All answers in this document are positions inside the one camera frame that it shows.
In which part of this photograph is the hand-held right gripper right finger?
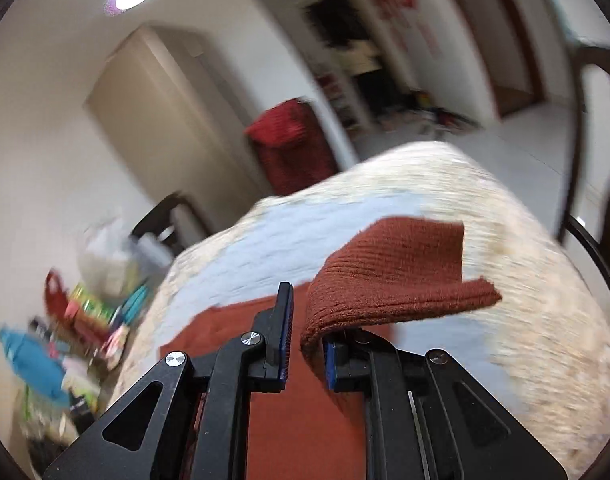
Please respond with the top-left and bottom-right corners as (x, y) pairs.
(323, 329), (569, 480)

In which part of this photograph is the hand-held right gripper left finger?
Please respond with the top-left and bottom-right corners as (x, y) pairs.
(42, 282), (294, 480)

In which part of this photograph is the rust brown knitted sweater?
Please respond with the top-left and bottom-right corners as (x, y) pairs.
(157, 216), (504, 480)

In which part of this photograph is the light blue quilted mat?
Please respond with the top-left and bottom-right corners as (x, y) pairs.
(160, 194), (500, 421)

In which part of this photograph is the dark wooden chair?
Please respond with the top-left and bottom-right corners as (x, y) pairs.
(131, 192), (213, 256)
(557, 46), (610, 341)

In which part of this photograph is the pile of colourful packets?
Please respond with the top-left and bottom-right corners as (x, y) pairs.
(65, 280), (150, 372)

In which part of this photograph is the red cloth cover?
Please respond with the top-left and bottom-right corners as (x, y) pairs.
(245, 99), (338, 196)

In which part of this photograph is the light blue quilted table cover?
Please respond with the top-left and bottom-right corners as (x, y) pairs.
(110, 140), (610, 480)

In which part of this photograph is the red bag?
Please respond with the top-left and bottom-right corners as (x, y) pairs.
(44, 270), (74, 319)

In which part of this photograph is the beige door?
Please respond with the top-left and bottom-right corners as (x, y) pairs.
(85, 25), (276, 241)

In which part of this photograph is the clutter of floor toys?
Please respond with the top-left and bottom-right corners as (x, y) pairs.
(380, 90), (480, 136)

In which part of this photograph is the brown wooden door frame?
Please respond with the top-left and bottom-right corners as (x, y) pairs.
(485, 0), (550, 117)

